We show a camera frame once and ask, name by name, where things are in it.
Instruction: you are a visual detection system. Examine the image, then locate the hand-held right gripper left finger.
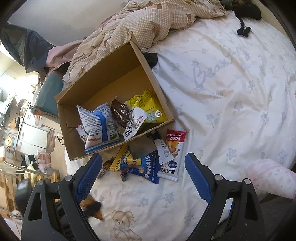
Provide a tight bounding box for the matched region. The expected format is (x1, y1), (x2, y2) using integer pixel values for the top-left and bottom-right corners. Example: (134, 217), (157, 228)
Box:
(20, 153), (103, 241)

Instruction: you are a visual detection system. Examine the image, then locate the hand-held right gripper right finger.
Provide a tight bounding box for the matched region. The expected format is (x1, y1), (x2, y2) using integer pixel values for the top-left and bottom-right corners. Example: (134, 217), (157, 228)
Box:
(184, 152), (266, 241)

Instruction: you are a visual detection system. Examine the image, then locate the brown and black blurred packet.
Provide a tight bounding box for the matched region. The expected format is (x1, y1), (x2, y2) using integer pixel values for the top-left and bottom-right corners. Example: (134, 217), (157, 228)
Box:
(80, 195), (105, 220)

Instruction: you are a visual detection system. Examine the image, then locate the white and red snack packet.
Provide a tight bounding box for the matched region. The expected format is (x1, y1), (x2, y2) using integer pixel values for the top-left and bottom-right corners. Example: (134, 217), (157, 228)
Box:
(76, 124), (93, 143)

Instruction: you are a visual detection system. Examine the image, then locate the blue and white snack bag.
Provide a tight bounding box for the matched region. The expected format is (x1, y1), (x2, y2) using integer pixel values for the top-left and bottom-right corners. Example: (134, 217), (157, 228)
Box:
(77, 103), (121, 154)

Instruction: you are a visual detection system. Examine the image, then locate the dark brown snack packet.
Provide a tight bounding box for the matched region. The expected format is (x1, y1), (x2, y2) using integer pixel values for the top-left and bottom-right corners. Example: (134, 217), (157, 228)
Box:
(110, 98), (132, 135)

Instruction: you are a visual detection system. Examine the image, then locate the white sachet with black print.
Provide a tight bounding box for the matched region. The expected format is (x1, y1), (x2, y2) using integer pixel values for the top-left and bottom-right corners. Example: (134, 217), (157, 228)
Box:
(122, 107), (147, 142)

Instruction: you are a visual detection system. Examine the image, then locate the yellow snack bag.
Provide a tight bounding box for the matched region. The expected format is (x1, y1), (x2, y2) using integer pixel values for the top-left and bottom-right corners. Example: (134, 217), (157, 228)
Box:
(125, 89), (168, 127)

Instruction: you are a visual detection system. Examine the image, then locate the brown cardboard box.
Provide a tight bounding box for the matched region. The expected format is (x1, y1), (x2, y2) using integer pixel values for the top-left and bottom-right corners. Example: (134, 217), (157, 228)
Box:
(54, 41), (175, 161)

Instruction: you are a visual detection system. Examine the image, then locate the yellow and blue cartoon packet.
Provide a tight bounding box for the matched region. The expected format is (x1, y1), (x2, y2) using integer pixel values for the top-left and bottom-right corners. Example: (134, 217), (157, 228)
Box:
(109, 145), (134, 172)

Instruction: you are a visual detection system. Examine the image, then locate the red top snack packet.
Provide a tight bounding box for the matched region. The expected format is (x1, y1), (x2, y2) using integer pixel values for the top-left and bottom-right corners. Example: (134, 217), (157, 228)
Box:
(158, 129), (187, 182)

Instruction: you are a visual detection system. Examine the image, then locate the dark blue snack packet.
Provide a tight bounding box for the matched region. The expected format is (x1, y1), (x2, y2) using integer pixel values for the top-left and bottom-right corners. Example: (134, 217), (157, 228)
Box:
(120, 149), (162, 184)

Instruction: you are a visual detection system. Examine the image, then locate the white floor cabinet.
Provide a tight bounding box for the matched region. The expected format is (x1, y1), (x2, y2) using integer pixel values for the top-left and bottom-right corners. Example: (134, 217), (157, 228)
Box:
(14, 120), (50, 153)

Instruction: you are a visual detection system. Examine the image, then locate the wooden rack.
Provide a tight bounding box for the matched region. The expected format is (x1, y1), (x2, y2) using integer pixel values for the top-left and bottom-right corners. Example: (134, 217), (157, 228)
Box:
(0, 160), (58, 218)

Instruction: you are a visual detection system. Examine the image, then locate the person's grey trouser leg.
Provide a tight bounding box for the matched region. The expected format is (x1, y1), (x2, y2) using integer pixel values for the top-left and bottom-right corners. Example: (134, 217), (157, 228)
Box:
(259, 197), (296, 241)

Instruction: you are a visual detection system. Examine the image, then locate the teal headboard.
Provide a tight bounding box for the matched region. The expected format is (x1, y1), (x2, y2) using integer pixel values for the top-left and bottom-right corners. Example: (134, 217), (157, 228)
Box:
(31, 70), (64, 120)

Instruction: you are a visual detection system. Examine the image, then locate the pink cloth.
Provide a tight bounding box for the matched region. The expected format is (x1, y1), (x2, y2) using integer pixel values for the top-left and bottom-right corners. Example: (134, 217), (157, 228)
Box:
(38, 40), (84, 77)

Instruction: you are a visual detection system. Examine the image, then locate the dark green cloth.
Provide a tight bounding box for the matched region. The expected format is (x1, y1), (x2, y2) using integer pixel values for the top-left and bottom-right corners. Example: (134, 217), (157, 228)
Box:
(142, 52), (158, 68)

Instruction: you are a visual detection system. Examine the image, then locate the dark hanging jacket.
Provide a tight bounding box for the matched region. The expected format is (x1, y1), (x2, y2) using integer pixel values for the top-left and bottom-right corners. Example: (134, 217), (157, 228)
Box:
(0, 23), (56, 73)

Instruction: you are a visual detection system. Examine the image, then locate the beige checked quilt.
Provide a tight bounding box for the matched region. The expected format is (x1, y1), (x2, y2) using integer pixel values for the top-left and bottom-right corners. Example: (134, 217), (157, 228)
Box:
(62, 0), (228, 88)

